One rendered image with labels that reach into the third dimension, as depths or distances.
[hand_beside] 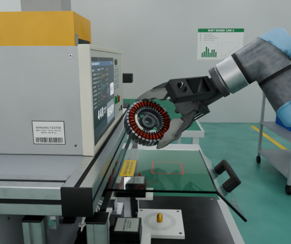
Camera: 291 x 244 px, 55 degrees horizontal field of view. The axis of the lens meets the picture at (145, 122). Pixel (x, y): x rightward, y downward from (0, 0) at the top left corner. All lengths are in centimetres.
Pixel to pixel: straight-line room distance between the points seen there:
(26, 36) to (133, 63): 233
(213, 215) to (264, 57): 61
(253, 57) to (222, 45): 543
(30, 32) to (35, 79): 391
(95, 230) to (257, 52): 45
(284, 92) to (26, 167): 49
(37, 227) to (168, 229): 53
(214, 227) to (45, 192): 66
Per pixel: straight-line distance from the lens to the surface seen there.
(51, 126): 55
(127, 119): 65
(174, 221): 97
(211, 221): 102
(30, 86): 56
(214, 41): 601
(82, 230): 70
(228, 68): 62
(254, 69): 62
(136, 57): 592
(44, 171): 50
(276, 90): 61
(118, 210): 95
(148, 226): 94
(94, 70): 55
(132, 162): 65
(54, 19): 435
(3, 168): 54
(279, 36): 63
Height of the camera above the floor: 129
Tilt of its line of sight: 12 degrees down
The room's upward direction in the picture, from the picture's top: straight up
